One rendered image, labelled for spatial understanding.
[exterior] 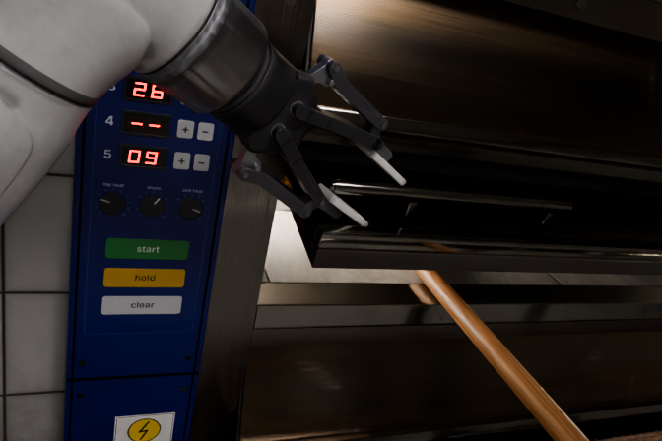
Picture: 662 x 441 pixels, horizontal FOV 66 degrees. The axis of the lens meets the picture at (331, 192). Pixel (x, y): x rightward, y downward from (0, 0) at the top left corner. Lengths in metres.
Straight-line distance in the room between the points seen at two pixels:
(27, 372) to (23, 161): 0.45
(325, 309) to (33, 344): 0.37
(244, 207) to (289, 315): 0.19
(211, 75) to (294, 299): 0.45
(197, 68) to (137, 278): 0.34
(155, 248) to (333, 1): 0.35
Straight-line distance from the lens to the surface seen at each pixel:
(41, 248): 0.67
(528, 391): 0.70
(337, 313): 0.77
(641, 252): 0.80
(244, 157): 0.46
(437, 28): 0.69
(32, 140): 0.35
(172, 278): 0.65
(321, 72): 0.46
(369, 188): 0.54
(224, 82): 0.38
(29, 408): 0.81
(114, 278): 0.64
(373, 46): 0.64
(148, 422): 0.79
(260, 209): 0.65
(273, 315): 0.74
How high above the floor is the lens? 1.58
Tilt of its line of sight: 20 degrees down
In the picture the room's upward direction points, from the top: 13 degrees clockwise
